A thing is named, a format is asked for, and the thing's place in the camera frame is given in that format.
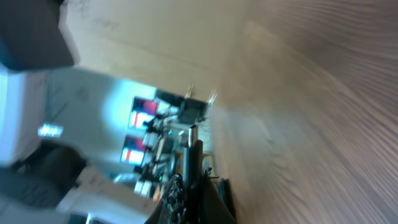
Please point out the brown cardboard box wall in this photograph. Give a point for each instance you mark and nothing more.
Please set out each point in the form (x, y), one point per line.
(175, 45)

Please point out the upper red computer monitor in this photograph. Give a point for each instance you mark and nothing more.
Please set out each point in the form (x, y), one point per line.
(142, 111)

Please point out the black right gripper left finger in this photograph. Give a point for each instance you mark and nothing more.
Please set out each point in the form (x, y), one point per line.
(171, 209)

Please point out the red computer monitor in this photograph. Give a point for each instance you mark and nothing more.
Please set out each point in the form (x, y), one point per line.
(133, 151)
(142, 111)

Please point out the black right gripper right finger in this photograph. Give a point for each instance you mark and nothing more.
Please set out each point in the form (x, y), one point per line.
(215, 201)

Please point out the lower red computer monitor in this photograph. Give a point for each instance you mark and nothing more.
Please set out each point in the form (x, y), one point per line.
(133, 151)

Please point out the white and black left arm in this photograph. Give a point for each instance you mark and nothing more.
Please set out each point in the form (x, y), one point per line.
(35, 172)

